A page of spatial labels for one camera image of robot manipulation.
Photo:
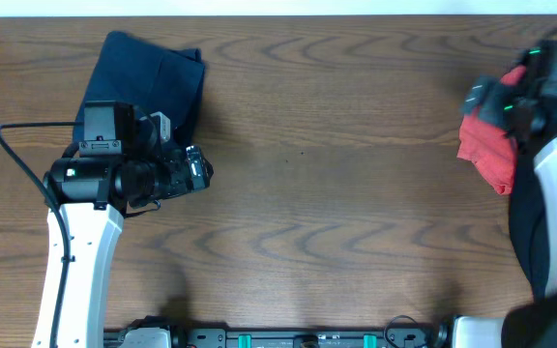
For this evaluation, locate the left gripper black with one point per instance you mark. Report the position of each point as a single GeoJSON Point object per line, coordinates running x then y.
{"type": "Point", "coordinates": [193, 170]}

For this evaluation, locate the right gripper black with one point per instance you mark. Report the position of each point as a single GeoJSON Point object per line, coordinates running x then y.
{"type": "Point", "coordinates": [487, 111]}

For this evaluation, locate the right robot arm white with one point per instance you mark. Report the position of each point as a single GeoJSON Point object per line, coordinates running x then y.
{"type": "Point", "coordinates": [509, 131]}

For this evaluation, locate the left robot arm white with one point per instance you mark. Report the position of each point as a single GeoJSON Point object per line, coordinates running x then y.
{"type": "Point", "coordinates": [94, 193]}

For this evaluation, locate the red garment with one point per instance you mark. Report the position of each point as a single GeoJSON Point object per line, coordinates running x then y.
{"type": "Point", "coordinates": [491, 151]}

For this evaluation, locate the folded navy cloth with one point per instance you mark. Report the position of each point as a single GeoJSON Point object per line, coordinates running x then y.
{"type": "Point", "coordinates": [153, 78]}

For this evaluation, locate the black garment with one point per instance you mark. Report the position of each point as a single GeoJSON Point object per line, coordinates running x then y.
{"type": "Point", "coordinates": [528, 225]}

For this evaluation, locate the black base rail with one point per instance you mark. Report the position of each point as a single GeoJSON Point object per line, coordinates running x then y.
{"type": "Point", "coordinates": [401, 332]}

